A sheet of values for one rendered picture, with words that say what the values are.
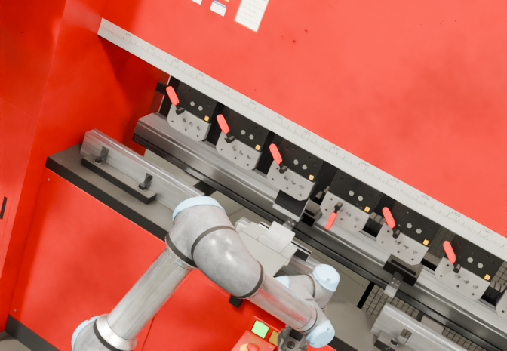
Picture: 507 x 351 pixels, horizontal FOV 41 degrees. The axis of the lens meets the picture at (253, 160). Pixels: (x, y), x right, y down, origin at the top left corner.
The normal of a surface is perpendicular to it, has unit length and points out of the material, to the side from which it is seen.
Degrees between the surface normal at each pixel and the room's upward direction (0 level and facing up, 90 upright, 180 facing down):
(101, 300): 90
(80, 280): 90
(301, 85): 90
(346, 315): 0
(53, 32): 90
